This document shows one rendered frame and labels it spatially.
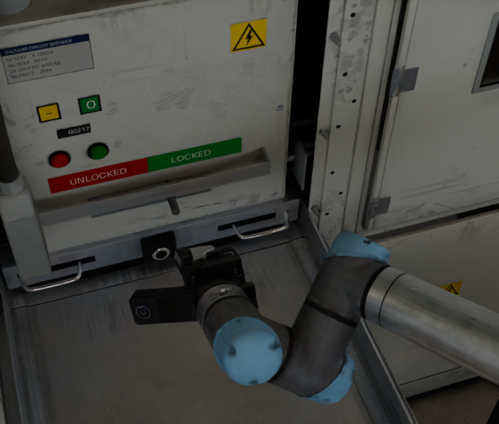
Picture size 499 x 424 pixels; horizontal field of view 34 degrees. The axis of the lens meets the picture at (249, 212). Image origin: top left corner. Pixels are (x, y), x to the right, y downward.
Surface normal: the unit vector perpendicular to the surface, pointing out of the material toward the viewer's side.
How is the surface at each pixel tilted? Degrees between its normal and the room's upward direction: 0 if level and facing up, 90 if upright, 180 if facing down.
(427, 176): 90
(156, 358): 0
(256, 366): 61
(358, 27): 90
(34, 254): 90
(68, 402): 0
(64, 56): 90
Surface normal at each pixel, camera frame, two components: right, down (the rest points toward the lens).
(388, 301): -0.54, -0.19
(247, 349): 0.29, 0.31
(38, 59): 0.31, 0.72
